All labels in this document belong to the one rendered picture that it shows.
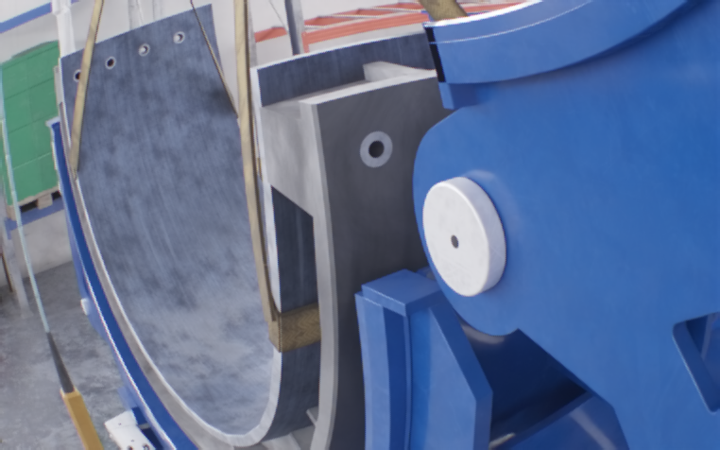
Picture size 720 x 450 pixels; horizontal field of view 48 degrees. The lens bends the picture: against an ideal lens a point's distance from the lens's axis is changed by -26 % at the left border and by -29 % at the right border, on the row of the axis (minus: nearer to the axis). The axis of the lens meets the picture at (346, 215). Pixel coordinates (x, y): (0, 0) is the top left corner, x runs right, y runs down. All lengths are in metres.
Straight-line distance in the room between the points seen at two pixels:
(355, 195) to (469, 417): 0.35
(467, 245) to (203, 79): 2.49
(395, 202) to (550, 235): 0.43
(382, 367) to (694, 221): 0.72
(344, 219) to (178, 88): 2.19
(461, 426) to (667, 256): 0.57
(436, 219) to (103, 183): 2.30
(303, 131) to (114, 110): 2.13
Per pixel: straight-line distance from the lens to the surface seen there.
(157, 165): 3.46
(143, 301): 3.19
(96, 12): 3.18
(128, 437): 3.77
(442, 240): 1.22
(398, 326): 1.41
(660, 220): 0.92
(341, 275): 1.46
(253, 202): 1.72
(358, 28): 8.58
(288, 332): 1.71
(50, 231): 9.17
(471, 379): 1.34
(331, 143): 1.39
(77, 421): 2.76
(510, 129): 1.09
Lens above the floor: 2.62
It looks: 17 degrees down
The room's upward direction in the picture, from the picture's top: 10 degrees counter-clockwise
